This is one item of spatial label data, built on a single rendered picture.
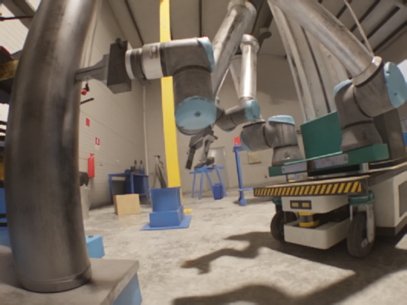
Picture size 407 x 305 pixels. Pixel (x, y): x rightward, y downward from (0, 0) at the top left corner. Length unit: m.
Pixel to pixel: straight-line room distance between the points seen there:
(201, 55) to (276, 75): 13.15
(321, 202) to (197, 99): 0.63
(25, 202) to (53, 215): 0.07
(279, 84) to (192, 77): 12.95
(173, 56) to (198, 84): 0.10
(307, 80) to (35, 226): 1.38
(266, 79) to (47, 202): 13.04
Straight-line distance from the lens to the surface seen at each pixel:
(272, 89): 13.05
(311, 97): 1.32
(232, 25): 0.76
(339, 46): 0.78
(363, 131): 0.88
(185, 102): 0.44
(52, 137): 0.52
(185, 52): 0.50
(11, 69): 1.19
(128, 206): 3.33
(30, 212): 0.51
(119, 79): 0.52
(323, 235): 0.90
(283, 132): 1.18
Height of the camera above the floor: 0.37
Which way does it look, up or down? 8 degrees up
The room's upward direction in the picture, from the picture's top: 6 degrees counter-clockwise
